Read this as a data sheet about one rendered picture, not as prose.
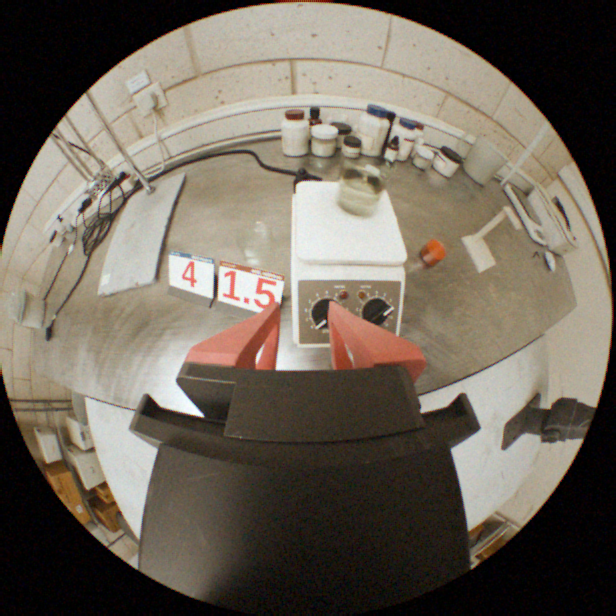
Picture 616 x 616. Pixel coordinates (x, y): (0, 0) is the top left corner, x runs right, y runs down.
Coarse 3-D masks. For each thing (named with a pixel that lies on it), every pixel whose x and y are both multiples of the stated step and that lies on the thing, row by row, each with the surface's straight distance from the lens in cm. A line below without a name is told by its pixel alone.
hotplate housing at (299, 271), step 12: (300, 264) 21; (312, 264) 21; (324, 264) 21; (336, 264) 21; (348, 264) 21; (360, 264) 22; (300, 276) 21; (312, 276) 21; (324, 276) 21; (336, 276) 21; (348, 276) 21; (360, 276) 21; (372, 276) 22; (384, 276) 22; (396, 276) 23
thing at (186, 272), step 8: (176, 256) 32; (176, 264) 32; (184, 264) 31; (192, 264) 30; (200, 264) 29; (208, 264) 28; (176, 272) 33; (184, 272) 31; (192, 272) 30; (200, 272) 29; (208, 272) 28; (176, 280) 33; (184, 280) 32; (192, 280) 31; (200, 280) 30; (208, 280) 29; (192, 288) 31; (200, 288) 30; (208, 288) 29
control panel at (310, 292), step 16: (304, 288) 21; (320, 288) 21; (336, 288) 21; (352, 288) 21; (368, 288) 22; (384, 288) 23; (400, 288) 23; (304, 304) 21; (352, 304) 22; (304, 320) 22; (304, 336) 22; (320, 336) 22
